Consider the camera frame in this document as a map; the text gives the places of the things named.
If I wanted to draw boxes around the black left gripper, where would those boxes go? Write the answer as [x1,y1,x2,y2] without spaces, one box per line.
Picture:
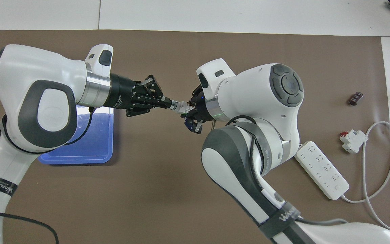
[109,73,173,118]

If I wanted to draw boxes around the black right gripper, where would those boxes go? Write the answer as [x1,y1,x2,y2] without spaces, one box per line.
[181,85,217,135]

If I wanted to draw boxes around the selector switch red contact block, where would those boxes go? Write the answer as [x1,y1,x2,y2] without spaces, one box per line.
[168,99,195,116]

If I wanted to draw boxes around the blue plastic tray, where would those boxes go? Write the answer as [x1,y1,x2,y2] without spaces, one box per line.
[39,105,114,165]

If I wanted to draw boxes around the brown paper mat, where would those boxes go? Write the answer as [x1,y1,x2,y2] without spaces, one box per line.
[0,30,390,244]

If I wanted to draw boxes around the small dark brown terminal block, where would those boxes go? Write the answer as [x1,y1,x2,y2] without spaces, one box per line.
[347,91,364,106]

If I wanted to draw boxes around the white circuit breaker red levers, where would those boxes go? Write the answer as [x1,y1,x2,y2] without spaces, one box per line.
[339,129,369,154]

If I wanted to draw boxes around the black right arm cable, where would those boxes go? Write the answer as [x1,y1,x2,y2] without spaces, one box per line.
[212,115,348,227]

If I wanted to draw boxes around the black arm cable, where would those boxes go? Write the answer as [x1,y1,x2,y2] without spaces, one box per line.
[0,106,95,244]
[212,115,348,227]

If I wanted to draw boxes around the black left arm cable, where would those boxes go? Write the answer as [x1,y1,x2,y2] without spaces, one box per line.
[0,106,95,244]

